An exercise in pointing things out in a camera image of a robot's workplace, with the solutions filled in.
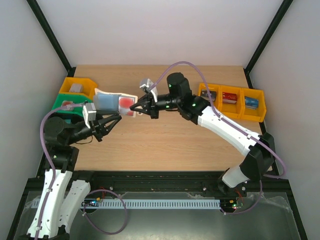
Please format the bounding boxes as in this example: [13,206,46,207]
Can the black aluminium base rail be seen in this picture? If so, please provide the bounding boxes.
[24,170,291,198]

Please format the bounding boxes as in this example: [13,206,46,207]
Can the yellow bin with black cards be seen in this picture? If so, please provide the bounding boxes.
[198,83,222,106]

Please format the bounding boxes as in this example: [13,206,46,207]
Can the black frame post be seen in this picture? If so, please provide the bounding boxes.
[26,0,76,77]
[244,0,294,76]

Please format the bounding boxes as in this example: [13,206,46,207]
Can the yellow bin with blue cards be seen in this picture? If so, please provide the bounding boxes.
[241,88,267,123]

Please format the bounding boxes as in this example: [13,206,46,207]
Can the black card stack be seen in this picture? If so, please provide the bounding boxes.
[200,89,217,102]

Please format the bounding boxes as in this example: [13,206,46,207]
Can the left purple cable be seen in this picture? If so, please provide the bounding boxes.
[33,101,129,240]

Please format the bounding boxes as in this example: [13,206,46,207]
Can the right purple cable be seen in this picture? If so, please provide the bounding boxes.
[148,60,286,216]

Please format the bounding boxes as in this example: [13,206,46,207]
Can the grey holder in yellow bin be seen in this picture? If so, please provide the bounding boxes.
[68,83,84,93]

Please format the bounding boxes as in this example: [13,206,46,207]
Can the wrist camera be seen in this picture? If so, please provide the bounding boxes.
[139,78,158,103]
[82,102,97,129]

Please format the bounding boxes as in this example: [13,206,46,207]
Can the yellow bin with red cards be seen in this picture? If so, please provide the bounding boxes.
[220,85,245,119]

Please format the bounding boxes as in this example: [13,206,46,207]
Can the yellow bin far left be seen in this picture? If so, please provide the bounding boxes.
[59,77,98,100]

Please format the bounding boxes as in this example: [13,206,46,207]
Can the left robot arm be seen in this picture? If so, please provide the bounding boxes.
[18,112,122,240]

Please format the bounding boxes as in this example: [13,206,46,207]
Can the white slotted cable duct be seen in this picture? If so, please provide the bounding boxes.
[86,199,221,210]

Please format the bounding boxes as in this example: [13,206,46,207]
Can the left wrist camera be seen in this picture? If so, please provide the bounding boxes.
[82,102,97,129]

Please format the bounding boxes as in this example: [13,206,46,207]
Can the right black frame post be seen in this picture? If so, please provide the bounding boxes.
[244,0,294,76]

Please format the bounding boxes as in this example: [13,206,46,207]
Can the blue card stack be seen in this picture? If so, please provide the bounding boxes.
[244,96,259,110]

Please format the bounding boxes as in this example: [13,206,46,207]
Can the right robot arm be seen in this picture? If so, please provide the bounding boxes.
[130,72,275,196]

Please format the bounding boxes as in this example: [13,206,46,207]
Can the left black frame post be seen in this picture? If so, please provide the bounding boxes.
[26,0,76,77]

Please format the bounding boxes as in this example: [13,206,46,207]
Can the red card stack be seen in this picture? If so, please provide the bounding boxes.
[222,92,238,104]

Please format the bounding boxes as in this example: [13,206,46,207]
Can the purple cable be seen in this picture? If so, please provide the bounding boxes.
[33,101,129,240]
[148,60,286,216]

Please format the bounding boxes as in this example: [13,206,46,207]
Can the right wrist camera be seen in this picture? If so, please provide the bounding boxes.
[139,78,158,103]

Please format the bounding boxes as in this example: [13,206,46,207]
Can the green bin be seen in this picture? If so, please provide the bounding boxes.
[50,93,95,120]

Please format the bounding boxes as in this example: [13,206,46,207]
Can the holder with red card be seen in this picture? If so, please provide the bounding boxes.
[61,100,73,107]

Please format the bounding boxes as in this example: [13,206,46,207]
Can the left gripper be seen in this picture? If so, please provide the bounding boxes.
[67,109,122,145]

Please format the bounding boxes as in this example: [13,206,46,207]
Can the white card holder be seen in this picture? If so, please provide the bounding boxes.
[93,88,138,113]

